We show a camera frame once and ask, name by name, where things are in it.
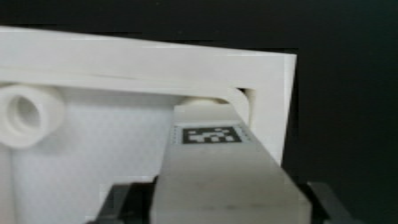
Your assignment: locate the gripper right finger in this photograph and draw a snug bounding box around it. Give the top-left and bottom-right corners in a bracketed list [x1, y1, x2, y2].
[308, 182, 363, 224]

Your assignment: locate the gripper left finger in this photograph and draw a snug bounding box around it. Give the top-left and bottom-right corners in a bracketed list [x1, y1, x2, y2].
[86, 183, 157, 224]

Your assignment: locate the white desk top tray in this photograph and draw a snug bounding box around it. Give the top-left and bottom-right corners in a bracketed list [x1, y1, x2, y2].
[0, 26, 297, 224]

